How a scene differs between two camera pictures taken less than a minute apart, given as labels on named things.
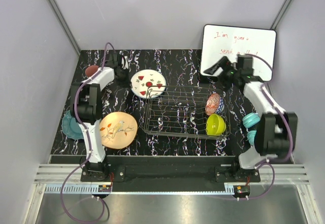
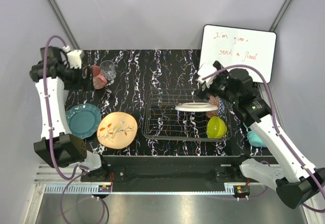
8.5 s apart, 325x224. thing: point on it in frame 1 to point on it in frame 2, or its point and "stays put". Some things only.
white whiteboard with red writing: (219, 41) stays put
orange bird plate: (117, 130) stays put
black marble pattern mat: (165, 107) stays put
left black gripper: (127, 72) to (77, 86)
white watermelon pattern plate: (148, 84) to (196, 106)
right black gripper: (222, 62) to (203, 92)
